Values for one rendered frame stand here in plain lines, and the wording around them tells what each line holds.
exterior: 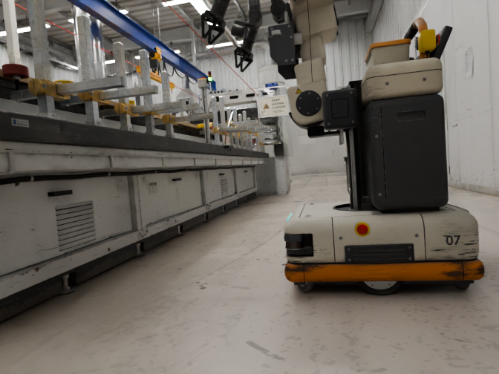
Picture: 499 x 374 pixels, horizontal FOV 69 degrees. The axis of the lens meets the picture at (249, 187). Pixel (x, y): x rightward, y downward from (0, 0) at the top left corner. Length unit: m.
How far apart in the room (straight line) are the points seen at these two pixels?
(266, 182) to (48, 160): 4.93
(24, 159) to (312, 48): 1.14
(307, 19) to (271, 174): 4.60
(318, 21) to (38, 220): 1.39
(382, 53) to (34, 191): 1.48
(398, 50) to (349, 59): 11.07
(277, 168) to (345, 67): 7.20
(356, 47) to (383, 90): 11.39
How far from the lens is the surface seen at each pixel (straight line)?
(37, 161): 1.38
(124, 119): 1.82
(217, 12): 1.54
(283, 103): 5.95
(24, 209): 1.65
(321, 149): 12.20
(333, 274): 1.36
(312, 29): 1.63
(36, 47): 1.47
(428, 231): 1.37
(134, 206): 2.26
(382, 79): 1.39
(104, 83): 1.34
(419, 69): 1.41
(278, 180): 5.92
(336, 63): 12.63
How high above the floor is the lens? 0.48
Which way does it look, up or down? 3 degrees down
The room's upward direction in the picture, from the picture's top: 4 degrees counter-clockwise
